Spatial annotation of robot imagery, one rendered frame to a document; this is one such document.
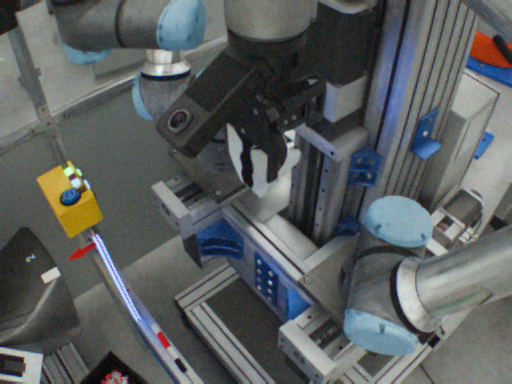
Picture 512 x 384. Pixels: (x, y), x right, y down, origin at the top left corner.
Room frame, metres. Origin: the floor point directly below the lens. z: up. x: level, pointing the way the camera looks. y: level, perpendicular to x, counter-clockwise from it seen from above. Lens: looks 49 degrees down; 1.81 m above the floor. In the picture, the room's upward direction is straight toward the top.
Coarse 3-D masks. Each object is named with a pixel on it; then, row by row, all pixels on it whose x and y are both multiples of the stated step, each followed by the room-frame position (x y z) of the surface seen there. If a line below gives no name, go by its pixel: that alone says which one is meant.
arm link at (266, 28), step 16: (224, 0) 0.35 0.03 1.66; (240, 0) 0.33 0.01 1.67; (256, 0) 0.32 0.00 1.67; (272, 0) 0.32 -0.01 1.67; (288, 0) 0.32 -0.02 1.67; (304, 0) 0.33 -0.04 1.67; (224, 16) 0.35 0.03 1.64; (240, 16) 0.33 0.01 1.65; (256, 16) 0.32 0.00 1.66; (272, 16) 0.32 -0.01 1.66; (288, 16) 0.32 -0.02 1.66; (304, 16) 0.34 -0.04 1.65; (240, 32) 0.33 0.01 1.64; (256, 32) 0.32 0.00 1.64; (272, 32) 0.32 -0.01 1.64; (288, 32) 0.32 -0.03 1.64
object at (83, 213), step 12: (60, 168) 0.73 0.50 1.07; (72, 168) 0.73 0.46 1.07; (48, 180) 0.69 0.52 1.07; (60, 180) 0.69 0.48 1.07; (48, 192) 0.65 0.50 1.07; (60, 192) 0.65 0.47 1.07; (84, 192) 0.65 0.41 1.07; (60, 204) 0.61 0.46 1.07; (72, 204) 0.61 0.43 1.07; (84, 204) 0.62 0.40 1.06; (96, 204) 0.64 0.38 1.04; (60, 216) 0.58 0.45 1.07; (72, 216) 0.60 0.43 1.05; (84, 216) 0.61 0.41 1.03; (96, 216) 0.63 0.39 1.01; (72, 228) 0.59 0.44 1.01; (84, 228) 0.61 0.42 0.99
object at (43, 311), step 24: (24, 240) 0.41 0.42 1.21; (0, 264) 0.36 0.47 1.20; (24, 264) 0.37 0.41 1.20; (48, 264) 0.38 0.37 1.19; (0, 288) 0.32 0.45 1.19; (24, 288) 0.32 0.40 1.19; (48, 288) 0.33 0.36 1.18; (0, 312) 0.27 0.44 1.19; (24, 312) 0.28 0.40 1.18; (48, 312) 0.29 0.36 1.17; (72, 312) 0.30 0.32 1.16; (0, 336) 0.23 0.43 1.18; (24, 336) 0.24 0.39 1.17; (48, 336) 0.25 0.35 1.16; (72, 336) 0.26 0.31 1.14
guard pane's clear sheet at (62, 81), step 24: (48, 0) 1.12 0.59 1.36; (216, 0) 1.49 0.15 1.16; (24, 24) 1.06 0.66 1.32; (48, 24) 1.11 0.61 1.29; (216, 24) 1.49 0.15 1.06; (0, 48) 1.01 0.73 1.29; (48, 48) 1.09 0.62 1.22; (120, 48) 1.24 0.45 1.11; (0, 72) 0.99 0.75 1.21; (48, 72) 1.08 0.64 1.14; (72, 72) 1.13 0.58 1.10; (96, 72) 1.17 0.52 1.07; (120, 72) 1.23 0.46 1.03; (0, 96) 0.97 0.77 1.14; (24, 96) 1.02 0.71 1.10; (48, 96) 1.06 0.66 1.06; (72, 96) 1.11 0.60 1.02; (0, 120) 0.95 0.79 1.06; (24, 120) 1.00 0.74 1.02
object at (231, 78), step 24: (216, 72) 0.34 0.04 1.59; (240, 72) 0.33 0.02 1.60; (264, 72) 0.33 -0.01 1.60; (192, 96) 0.32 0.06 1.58; (216, 96) 0.31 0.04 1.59; (240, 96) 0.31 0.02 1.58; (168, 120) 0.30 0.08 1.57; (192, 120) 0.29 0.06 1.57; (216, 120) 0.30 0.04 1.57; (192, 144) 0.28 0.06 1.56
